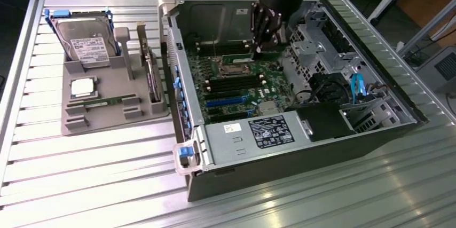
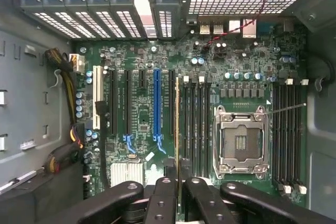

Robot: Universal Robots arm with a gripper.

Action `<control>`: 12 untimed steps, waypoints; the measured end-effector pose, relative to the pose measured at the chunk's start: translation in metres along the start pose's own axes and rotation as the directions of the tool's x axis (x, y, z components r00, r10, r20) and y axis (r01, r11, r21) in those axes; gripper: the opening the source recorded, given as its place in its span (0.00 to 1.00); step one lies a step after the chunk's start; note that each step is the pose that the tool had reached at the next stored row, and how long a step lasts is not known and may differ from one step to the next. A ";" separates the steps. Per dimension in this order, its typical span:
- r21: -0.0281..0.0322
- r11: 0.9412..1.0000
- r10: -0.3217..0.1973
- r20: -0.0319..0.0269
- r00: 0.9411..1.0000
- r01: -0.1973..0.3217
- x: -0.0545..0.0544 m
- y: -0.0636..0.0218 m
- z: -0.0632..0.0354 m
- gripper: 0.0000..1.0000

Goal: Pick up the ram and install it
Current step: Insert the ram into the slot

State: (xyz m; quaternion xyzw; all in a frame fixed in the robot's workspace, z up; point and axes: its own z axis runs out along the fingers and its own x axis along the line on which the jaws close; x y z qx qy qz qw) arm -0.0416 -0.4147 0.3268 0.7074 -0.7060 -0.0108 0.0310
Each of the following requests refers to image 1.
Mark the green motherboard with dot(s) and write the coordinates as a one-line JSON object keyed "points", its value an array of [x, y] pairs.
{"points": [[241, 97]]}

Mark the silver CPU chip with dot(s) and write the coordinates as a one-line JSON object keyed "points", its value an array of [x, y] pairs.
{"points": [[82, 87]]}

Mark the hard disk in blue carrier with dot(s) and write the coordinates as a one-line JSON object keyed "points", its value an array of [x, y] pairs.
{"points": [[82, 38]]}

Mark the metal disk bay cage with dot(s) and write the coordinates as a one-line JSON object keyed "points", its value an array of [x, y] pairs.
{"points": [[313, 43]]}

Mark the blue case latch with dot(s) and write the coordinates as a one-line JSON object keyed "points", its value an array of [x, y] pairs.
{"points": [[182, 152]]}

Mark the graphics card with metal bracket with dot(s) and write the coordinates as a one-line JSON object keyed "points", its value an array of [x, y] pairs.
{"points": [[149, 62]]}

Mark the grey parts rack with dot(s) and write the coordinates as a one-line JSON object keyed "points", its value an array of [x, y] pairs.
{"points": [[106, 105]]}

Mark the metal CPU socket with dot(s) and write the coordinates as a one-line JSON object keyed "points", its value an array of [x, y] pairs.
{"points": [[228, 66]]}

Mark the grey computer tower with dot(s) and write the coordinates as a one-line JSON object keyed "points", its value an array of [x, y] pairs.
{"points": [[440, 67]]}

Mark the green RAM stick in slot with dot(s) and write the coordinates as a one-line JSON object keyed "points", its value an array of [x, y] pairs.
{"points": [[236, 58]]}

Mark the black open PC case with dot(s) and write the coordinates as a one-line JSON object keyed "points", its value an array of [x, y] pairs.
{"points": [[320, 145]]}

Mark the grey power supply with label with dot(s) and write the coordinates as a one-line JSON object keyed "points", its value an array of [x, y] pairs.
{"points": [[249, 140]]}

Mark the black RAM slot bank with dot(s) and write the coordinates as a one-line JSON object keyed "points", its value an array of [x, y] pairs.
{"points": [[234, 82], [222, 48]]}

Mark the silver chipset heat sink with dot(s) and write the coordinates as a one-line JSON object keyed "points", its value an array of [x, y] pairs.
{"points": [[269, 107]]}

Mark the blue expansion slot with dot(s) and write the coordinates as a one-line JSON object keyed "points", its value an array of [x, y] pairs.
{"points": [[225, 100]]}

